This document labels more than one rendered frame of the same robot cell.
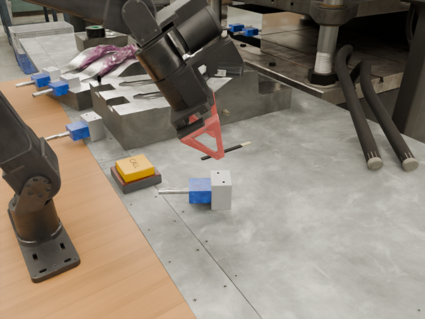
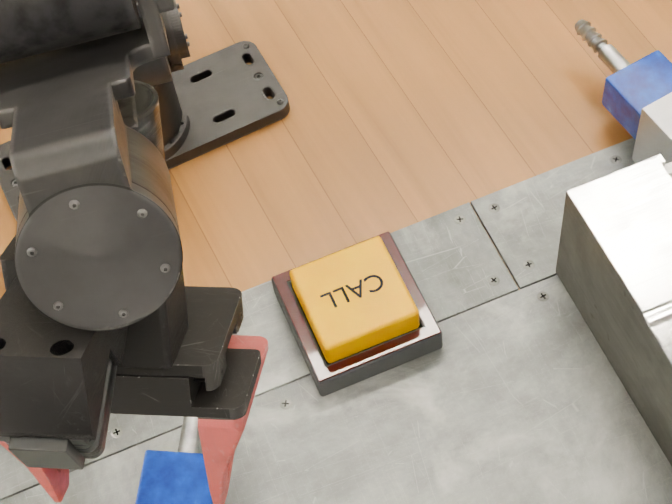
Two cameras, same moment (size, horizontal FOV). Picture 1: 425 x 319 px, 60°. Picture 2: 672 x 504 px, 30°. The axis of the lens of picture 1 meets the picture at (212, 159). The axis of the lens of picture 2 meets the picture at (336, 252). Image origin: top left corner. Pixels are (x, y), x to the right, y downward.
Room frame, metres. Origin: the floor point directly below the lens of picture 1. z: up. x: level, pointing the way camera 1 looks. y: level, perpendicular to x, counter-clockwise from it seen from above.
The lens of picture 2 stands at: (0.73, -0.20, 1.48)
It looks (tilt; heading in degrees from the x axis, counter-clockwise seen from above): 58 degrees down; 106
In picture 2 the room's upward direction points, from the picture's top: 9 degrees counter-clockwise
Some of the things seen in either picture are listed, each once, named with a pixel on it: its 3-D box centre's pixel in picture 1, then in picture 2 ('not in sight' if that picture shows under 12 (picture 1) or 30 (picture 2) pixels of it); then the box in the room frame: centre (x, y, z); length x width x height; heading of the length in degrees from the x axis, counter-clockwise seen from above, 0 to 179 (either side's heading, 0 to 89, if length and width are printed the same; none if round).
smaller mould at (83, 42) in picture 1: (102, 42); not in sight; (1.67, 0.48, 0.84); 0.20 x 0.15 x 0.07; 121
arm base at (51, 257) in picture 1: (35, 217); (129, 100); (0.46, 0.28, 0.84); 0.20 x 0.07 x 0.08; 35
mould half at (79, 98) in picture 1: (121, 64); not in sight; (1.25, 0.31, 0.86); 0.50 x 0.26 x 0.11; 138
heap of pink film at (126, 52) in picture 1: (120, 52); not in sight; (1.24, 0.31, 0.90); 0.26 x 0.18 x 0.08; 138
